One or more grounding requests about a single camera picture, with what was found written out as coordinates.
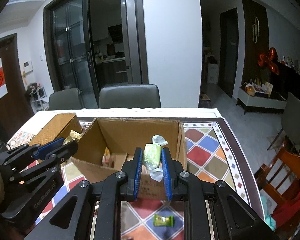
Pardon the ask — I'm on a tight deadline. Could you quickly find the green candy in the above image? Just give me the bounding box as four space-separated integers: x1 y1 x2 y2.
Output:
153 214 174 227

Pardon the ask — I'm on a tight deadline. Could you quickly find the pale green snack packet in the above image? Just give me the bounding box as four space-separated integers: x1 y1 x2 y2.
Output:
142 134 168 182

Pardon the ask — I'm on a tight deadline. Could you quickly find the gold red candy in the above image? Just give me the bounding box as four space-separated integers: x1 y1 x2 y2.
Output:
63 130 82 145

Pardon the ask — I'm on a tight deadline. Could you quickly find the woven wicker box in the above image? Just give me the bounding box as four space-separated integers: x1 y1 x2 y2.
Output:
29 113 82 146

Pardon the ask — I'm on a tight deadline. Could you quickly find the brown entrance door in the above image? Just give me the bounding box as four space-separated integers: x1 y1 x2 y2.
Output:
0 34 33 143

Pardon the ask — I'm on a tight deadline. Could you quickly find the orange snack in box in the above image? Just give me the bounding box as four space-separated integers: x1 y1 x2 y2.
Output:
102 147 114 167

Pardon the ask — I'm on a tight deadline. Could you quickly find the open cardboard box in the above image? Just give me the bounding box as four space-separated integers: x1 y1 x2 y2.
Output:
70 117 188 201

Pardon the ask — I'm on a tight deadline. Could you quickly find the colourful diamond-pattern tablecloth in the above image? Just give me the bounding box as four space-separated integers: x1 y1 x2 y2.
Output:
8 117 260 239

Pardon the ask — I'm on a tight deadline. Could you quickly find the grey dining chair left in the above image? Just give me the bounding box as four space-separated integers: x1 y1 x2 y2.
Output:
49 88 83 111

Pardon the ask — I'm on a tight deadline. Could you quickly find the grey dining chair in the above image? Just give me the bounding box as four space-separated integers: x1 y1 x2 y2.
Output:
99 84 161 109
49 88 83 111

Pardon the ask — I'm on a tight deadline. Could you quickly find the red wooden chair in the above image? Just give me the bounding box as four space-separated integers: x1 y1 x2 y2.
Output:
254 141 300 231

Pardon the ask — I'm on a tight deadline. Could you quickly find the white intercom panel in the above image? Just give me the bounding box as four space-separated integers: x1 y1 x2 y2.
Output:
24 61 33 74

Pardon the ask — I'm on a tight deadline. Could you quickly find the grey dining chair centre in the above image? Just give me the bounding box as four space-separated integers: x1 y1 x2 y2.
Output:
99 84 161 109

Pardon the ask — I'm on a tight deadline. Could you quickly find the white low cabinet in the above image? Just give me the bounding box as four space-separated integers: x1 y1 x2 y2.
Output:
236 88 286 114

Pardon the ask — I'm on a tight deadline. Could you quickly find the glass sliding door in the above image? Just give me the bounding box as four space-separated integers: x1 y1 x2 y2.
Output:
43 0 99 109

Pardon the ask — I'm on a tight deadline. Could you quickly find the grey chair right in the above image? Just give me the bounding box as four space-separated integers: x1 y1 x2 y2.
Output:
267 92 300 153

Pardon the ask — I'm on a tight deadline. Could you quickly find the red foil balloon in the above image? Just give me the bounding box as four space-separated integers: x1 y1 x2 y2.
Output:
257 47 279 75

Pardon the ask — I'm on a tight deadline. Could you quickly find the dark wooden wardrobe door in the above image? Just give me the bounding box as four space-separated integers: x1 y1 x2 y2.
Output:
242 0 269 82

